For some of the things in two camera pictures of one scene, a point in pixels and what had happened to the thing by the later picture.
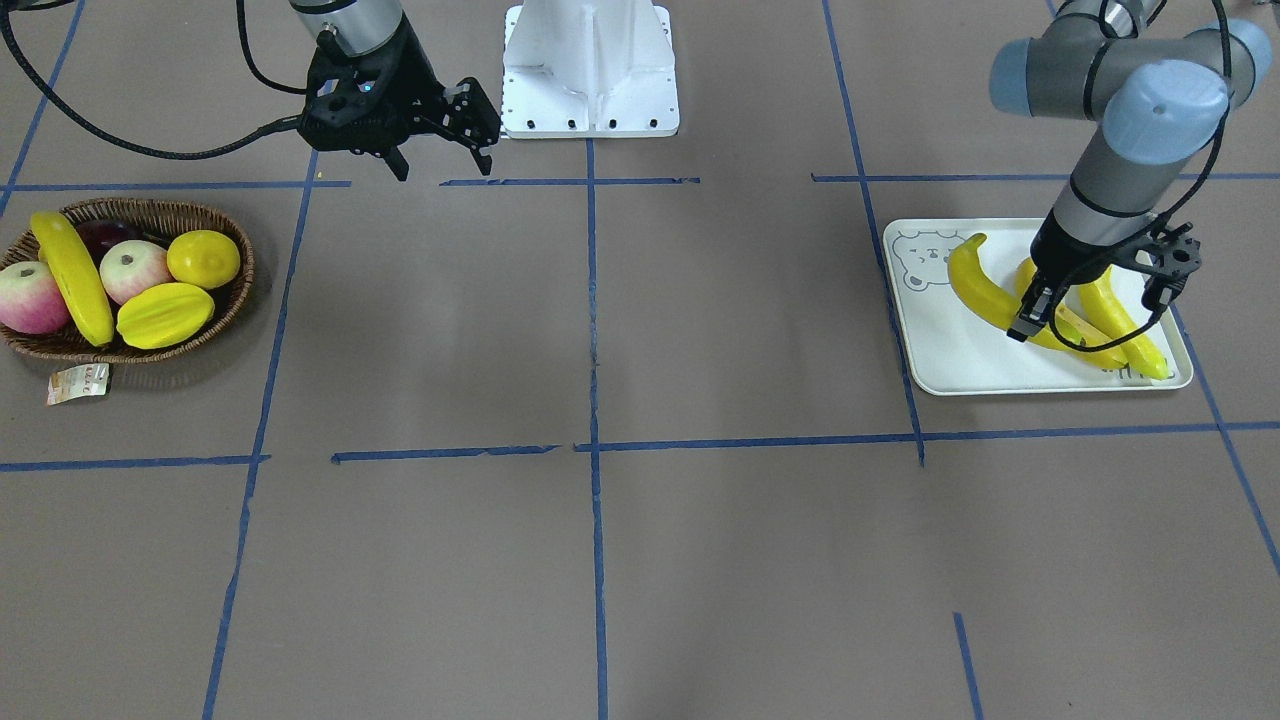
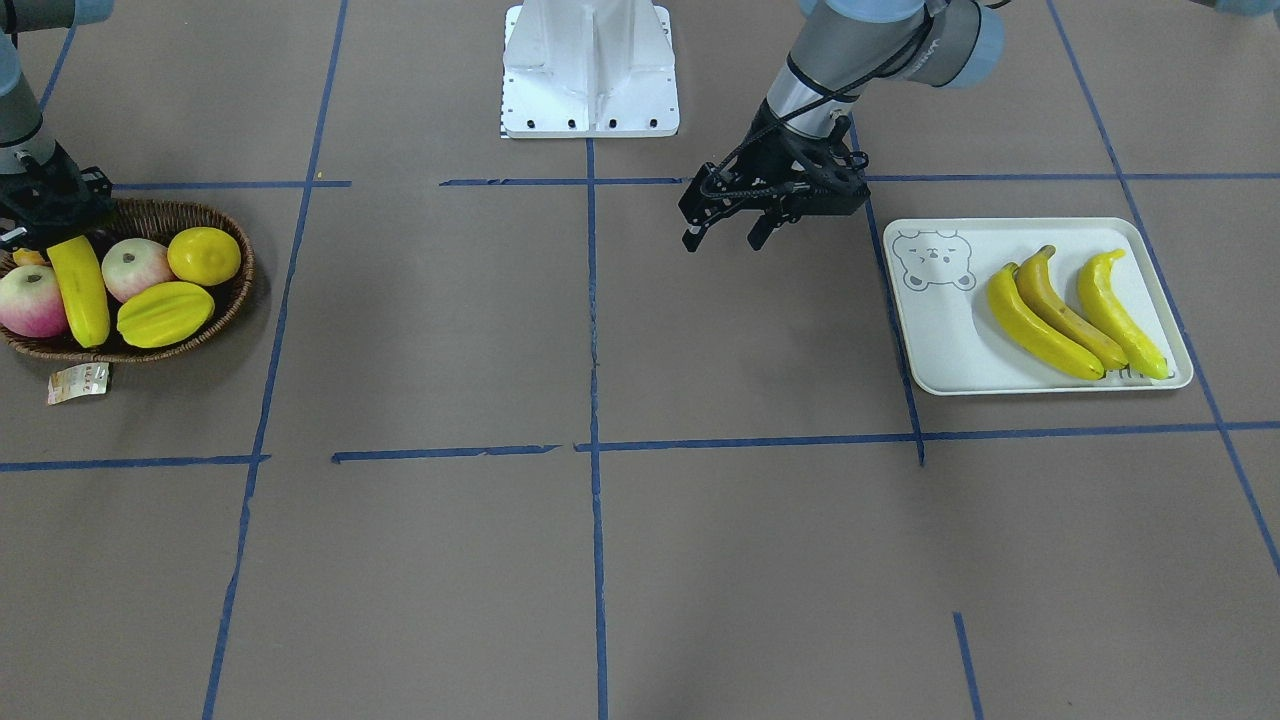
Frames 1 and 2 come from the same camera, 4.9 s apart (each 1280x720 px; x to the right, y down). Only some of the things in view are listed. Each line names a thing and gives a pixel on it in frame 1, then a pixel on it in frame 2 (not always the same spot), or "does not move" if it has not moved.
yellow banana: x=996 y=302 → x=1030 y=333
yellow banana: x=76 y=276 does not move
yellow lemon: x=204 y=258 does not move
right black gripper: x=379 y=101 → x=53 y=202
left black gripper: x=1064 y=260 → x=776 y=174
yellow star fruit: x=166 y=315 does not move
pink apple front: x=31 y=300 does not move
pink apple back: x=130 y=267 does not move
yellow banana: x=1108 y=296 does not move
